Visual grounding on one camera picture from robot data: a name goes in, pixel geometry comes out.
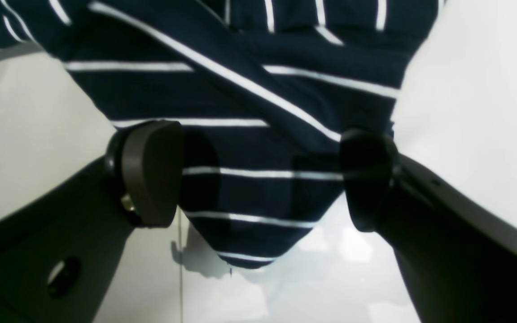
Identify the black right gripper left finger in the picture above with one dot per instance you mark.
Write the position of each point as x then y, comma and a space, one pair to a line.
58, 255

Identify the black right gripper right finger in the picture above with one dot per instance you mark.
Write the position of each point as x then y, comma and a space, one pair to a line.
458, 261

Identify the navy white striped t-shirt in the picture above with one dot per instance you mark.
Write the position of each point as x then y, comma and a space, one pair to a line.
263, 88

